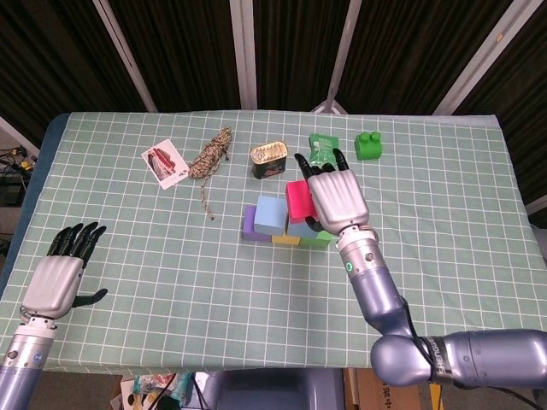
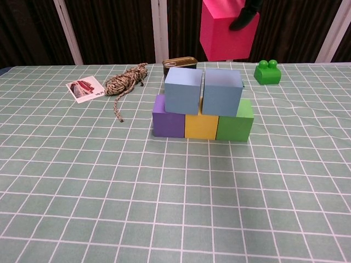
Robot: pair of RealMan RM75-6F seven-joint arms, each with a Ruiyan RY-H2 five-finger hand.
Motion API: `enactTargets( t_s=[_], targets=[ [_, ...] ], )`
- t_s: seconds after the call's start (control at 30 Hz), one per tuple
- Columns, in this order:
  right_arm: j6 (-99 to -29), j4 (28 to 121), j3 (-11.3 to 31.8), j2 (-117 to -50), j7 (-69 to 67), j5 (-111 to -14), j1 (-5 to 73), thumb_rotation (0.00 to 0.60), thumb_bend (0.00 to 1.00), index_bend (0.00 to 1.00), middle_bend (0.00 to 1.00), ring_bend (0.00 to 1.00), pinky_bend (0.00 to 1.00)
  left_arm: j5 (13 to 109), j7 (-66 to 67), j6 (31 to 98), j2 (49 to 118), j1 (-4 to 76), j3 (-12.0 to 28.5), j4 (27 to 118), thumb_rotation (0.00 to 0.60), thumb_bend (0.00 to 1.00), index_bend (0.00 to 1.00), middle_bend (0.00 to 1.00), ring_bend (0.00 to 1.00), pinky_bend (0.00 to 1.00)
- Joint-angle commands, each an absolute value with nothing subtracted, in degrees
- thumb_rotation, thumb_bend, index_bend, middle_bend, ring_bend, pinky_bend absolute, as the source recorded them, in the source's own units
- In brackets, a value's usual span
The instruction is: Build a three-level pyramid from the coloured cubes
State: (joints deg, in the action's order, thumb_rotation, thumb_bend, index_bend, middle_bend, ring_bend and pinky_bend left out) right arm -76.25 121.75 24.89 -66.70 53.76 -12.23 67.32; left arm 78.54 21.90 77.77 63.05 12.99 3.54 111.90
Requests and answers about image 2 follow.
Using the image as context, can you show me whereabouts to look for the green toy building brick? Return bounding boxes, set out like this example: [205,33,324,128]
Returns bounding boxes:
[253,59,282,85]

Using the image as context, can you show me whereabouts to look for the red foam cube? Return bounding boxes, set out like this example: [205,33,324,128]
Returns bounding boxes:
[199,0,261,62]

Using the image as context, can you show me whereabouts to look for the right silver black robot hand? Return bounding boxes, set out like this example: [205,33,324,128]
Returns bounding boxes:
[229,0,264,31]

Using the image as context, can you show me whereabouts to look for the light blue foam cube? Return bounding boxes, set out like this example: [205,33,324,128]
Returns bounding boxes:
[201,68,244,117]
[163,67,204,115]

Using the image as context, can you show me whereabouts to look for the black curtain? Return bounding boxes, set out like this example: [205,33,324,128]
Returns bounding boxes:
[0,0,351,69]

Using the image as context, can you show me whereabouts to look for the purple foam cube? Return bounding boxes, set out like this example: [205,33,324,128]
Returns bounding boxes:
[152,94,188,138]

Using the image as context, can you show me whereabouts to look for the green foam cube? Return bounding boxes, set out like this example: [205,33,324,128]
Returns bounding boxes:
[216,99,254,142]

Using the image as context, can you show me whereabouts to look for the dark green luncheon meat can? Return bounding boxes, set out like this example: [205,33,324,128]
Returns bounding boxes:
[161,56,199,81]

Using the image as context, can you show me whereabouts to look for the yellow foam cube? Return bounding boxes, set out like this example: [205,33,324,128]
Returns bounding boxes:
[184,96,220,140]

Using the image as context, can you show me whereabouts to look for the green checkered tablecloth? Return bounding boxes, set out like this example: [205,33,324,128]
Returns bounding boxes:
[0,61,351,263]

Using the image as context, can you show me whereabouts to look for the braided rope bundle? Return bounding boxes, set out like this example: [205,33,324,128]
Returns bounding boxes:
[105,62,149,123]

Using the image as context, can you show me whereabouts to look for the white photo card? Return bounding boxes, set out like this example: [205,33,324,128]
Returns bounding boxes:
[66,76,106,104]

